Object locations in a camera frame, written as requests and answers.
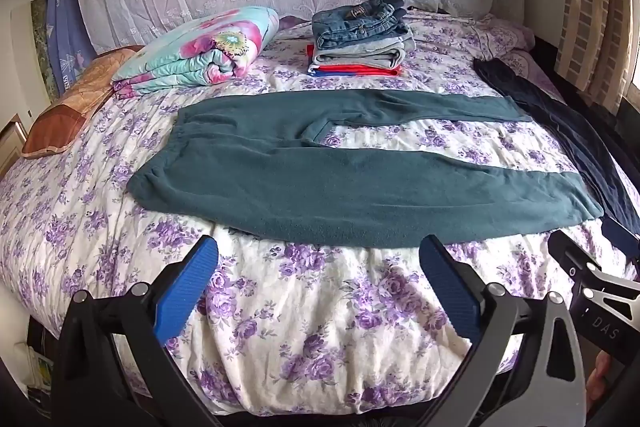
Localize dark navy pants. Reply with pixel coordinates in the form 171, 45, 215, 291
472, 57, 640, 234

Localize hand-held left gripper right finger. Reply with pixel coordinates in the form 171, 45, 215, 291
419, 234, 587, 427

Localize folded grey pants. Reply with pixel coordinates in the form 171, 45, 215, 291
307, 38, 417, 72

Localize beige plaid curtain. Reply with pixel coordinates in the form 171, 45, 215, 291
552, 0, 635, 108

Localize blue printed cloth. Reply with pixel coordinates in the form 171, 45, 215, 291
42, 0, 99, 89

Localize dark green fleece pants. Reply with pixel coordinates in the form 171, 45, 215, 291
127, 88, 606, 248

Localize folded red and blue garment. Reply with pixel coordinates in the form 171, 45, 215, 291
306, 44, 404, 79

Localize person's right hand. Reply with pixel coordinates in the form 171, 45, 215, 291
586, 349, 615, 410

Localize bright window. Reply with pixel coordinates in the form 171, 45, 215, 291
627, 0, 640, 98

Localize brown pillow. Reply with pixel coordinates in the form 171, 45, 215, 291
21, 46, 146, 159

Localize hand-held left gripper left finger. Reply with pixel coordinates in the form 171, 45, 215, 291
52, 234, 226, 427

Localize folded floral quilt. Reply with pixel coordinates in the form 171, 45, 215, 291
111, 6, 280, 101

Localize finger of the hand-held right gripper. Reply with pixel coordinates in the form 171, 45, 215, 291
601, 217, 640, 267
548, 231, 603, 280

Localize folded blue jeans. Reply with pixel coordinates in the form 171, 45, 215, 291
311, 0, 415, 51

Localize purple floral bedsheet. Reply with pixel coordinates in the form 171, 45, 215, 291
0, 13, 640, 419

